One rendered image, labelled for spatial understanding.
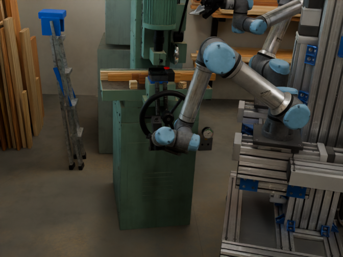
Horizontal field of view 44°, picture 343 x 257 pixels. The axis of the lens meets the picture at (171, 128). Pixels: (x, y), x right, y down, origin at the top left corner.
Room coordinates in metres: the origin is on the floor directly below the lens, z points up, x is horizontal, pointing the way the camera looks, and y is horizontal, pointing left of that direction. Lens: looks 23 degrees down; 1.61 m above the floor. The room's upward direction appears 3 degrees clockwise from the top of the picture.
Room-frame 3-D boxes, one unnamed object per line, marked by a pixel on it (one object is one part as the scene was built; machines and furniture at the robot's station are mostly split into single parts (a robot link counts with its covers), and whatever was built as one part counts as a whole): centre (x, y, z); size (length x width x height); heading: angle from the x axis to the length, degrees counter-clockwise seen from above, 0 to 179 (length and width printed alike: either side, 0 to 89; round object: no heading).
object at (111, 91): (2.20, 0.09, 0.87); 0.61 x 0.30 x 0.06; 103
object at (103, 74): (2.32, 0.12, 0.92); 0.60 x 0.02 x 0.05; 103
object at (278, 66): (2.32, -0.58, 0.98); 0.13 x 0.12 x 0.14; 31
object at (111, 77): (2.32, 0.07, 0.92); 0.62 x 0.02 x 0.04; 103
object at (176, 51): (2.46, 0.01, 1.02); 0.12 x 0.03 x 0.12; 13
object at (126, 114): (2.43, 0.13, 0.76); 0.57 x 0.45 x 0.09; 13
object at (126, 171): (2.43, 0.13, 0.35); 0.58 x 0.45 x 0.71; 13
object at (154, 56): (2.33, 0.10, 1.03); 0.14 x 0.07 x 0.09; 13
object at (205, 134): (2.16, -0.20, 0.65); 0.06 x 0.04 x 0.08; 103
